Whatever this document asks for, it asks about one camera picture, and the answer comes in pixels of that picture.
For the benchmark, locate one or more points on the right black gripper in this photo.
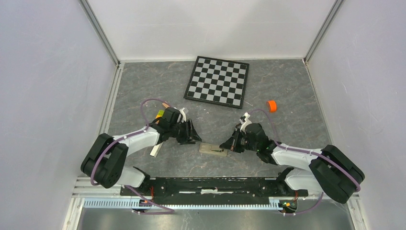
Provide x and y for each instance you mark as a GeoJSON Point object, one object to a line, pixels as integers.
{"type": "Point", "coordinates": [231, 143]}

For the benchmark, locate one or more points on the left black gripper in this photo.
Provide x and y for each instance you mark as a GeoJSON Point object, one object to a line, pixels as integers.
{"type": "Point", "coordinates": [191, 133]}

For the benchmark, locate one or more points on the beige remote control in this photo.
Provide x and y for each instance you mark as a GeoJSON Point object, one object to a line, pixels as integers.
{"type": "Point", "coordinates": [213, 150]}

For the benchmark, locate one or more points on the white rectangular bar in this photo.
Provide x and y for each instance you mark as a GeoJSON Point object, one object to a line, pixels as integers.
{"type": "Point", "coordinates": [154, 152]}

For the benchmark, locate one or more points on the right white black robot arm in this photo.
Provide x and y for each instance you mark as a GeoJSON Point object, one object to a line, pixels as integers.
{"type": "Point", "coordinates": [327, 170]}

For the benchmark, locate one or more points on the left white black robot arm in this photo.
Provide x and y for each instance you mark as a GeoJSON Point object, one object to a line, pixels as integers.
{"type": "Point", "coordinates": [105, 161]}

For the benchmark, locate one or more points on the yellow green lego stack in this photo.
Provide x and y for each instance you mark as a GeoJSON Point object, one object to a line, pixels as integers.
{"type": "Point", "coordinates": [159, 115]}

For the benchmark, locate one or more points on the orange tape roll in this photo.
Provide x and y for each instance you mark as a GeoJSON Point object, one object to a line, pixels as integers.
{"type": "Point", "coordinates": [272, 106]}

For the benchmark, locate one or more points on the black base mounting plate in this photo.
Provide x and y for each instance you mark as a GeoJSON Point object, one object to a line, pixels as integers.
{"type": "Point", "coordinates": [216, 190]}

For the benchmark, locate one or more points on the black white chessboard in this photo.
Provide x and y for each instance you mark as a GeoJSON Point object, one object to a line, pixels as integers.
{"type": "Point", "coordinates": [218, 81]}

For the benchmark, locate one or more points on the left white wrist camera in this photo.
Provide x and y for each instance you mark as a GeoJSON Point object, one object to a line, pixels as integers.
{"type": "Point", "coordinates": [183, 111]}

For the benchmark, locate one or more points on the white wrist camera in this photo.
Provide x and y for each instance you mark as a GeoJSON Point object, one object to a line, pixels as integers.
{"type": "Point", "coordinates": [183, 111]}
{"type": "Point", "coordinates": [245, 121]}

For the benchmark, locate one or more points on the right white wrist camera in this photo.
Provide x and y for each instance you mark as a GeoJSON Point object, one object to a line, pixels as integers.
{"type": "Point", "coordinates": [245, 121]}

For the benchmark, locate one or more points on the aluminium frame rail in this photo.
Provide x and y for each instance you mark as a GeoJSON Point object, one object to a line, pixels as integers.
{"type": "Point", "coordinates": [86, 195]}

